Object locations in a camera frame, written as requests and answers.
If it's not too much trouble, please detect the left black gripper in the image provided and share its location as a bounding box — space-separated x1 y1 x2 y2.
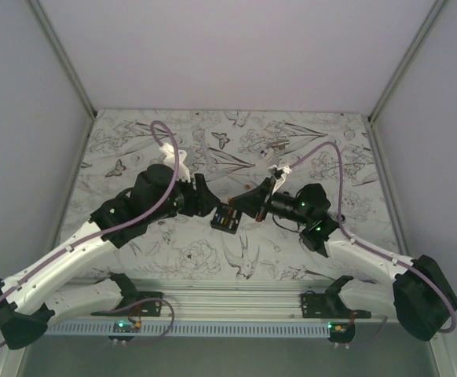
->
147 170 220 223

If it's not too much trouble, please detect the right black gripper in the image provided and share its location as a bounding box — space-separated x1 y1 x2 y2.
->
229 176 310 226

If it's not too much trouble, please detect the black fuse box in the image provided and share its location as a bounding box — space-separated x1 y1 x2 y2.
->
210 203 242 235

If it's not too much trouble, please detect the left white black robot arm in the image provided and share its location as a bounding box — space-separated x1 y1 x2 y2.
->
0 164 220 350

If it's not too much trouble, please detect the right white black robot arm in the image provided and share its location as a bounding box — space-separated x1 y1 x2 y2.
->
229 178 457 341

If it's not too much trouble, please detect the white plastic tool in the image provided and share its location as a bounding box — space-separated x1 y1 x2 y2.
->
255 148 280 170

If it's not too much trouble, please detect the floral patterned mat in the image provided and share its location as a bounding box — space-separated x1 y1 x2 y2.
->
61 110 398 280

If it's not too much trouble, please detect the left small circuit board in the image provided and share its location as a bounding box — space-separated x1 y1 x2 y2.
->
108 320 141 346

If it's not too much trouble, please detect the small circuit board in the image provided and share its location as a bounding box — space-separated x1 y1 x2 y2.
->
108 320 141 346
327 322 356 348

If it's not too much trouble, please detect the right small circuit board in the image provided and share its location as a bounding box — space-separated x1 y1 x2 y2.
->
327 322 356 348

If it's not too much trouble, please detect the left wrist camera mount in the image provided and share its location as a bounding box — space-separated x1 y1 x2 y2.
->
159 143 192 183

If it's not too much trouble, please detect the aluminium rail frame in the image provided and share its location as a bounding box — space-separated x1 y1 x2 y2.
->
14 274 448 324

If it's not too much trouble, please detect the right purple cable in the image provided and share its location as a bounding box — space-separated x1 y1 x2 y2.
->
289 141 457 335

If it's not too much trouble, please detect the purple cable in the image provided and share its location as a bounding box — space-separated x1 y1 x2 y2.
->
289 141 457 335
0 120 188 353

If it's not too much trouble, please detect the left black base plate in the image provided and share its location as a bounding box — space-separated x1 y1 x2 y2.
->
108 291 163 317

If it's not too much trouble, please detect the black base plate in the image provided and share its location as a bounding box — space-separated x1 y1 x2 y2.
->
108 291 163 317
300 291 371 320

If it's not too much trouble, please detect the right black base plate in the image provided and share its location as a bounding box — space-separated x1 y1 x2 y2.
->
300 291 371 320

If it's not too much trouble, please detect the white slotted cable duct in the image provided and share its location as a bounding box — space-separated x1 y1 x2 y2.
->
46 320 329 339

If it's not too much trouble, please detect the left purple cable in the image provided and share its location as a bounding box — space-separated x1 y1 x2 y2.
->
0 120 188 353

